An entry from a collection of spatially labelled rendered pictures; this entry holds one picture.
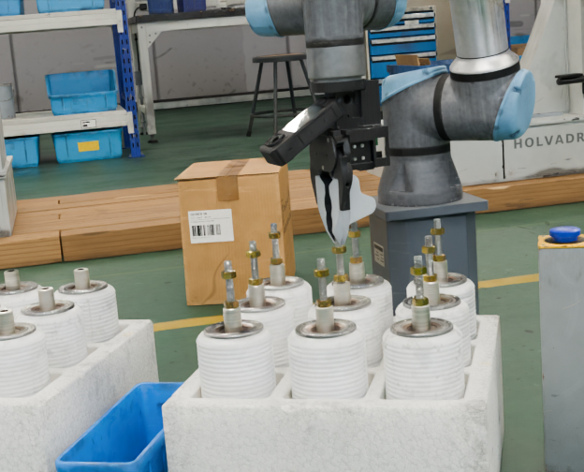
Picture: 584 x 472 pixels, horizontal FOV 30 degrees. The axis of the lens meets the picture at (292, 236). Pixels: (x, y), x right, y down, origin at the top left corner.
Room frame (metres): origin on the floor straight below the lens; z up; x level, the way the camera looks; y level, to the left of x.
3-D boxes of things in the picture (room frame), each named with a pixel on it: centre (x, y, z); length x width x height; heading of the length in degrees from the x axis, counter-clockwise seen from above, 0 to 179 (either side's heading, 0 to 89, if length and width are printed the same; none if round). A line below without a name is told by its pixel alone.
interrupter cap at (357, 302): (1.38, -0.06, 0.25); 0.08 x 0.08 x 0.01
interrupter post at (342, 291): (1.38, -0.06, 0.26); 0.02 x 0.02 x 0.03
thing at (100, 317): (1.60, 0.32, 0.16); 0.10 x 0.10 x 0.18
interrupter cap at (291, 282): (1.53, 0.03, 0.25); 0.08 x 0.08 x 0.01
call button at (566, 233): (1.39, -0.36, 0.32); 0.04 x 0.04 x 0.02
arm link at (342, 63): (1.39, -0.07, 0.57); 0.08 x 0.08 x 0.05
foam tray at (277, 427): (1.38, -0.06, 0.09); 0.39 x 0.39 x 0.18; 76
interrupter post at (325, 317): (1.27, -0.03, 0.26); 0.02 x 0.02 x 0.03
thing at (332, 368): (1.27, -0.03, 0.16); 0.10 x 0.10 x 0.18
